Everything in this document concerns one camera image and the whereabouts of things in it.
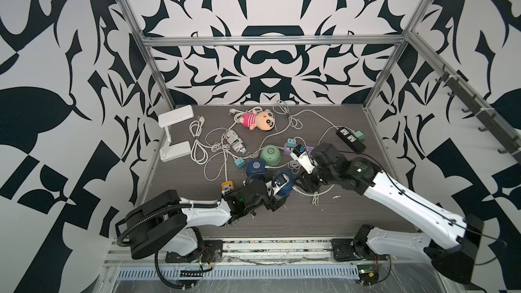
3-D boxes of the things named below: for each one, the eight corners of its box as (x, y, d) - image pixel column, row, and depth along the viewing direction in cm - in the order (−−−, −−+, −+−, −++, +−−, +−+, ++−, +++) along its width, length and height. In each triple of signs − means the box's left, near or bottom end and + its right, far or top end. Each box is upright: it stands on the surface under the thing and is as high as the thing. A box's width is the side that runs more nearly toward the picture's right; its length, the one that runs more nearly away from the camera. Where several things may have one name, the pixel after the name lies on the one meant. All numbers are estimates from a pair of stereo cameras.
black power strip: (359, 155, 102) (361, 152, 100) (333, 133, 110) (335, 130, 108) (367, 148, 104) (369, 145, 102) (342, 127, 112) (343, 124, 110)
